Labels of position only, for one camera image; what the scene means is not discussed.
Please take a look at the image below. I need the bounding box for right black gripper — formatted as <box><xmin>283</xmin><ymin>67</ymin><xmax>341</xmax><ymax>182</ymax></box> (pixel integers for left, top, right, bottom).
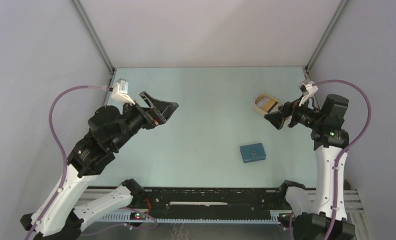
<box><xmin>264</xmin><ymin>93</ymin><xmax>324</xmax><ymax>130</ymax></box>

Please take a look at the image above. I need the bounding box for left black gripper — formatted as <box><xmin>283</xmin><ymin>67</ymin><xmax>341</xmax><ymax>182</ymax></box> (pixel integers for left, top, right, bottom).
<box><xmin>112</xmin><ymin>90</ymin><xmax>180</xmax><ymax>150</ymax></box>

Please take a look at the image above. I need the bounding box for blue card holder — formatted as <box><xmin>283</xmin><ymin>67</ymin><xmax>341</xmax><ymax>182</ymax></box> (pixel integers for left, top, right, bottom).
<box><xmin>239</xmin><ymin>143</ymin><xmax>266</xmax><ymax>164</ymax></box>

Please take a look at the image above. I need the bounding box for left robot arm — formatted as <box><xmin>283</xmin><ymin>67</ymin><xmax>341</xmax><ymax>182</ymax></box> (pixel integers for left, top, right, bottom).
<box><xmin>20</xmin><ymin>91</ymin><xmax>178</xmax><ymax>240</ymax></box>

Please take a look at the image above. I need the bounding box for beige oval tray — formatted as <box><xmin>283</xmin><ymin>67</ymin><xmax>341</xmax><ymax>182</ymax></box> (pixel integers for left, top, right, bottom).
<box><xmin>253</xmin><ymin>93</ymin><xmax>283</xmax><ymax>117</ymax></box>

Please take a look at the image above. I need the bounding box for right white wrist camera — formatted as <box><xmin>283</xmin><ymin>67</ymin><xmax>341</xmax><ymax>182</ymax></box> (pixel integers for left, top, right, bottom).
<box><xmin>298</xmin><ymin>80</ymin><xmax>318</xmax><ymax>107</ymax></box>

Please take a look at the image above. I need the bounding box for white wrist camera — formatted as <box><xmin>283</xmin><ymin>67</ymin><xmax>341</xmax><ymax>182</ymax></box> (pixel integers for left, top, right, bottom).
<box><xmin>111</xmin><ymin>78</ymin><xmax>136</xmax><ymax>105</ymax></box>
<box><xmin>298</xmin><ymin>80</ymin><xmax>318</xmax><ymax>107</ymax></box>

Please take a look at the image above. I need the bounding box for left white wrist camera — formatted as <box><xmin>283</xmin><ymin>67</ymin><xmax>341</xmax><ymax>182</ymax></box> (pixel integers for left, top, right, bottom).
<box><xmin>111</xmin><ymin>78</ymin><xmax>136</xmax><ymax>105</ymax></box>

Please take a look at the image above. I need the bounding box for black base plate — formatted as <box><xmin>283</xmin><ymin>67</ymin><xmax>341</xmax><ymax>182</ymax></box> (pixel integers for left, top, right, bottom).
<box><xmin>131</xmin><ymin>189</ymin><xmax>291</xmax><ymax>220</ymax></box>

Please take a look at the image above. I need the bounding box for grey cable duct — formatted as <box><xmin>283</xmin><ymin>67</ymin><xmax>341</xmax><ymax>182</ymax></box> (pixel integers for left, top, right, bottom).
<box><xmin>97</xmin><ymin>211</ymin><xmax>290</xmax><ymax>225</ymax></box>

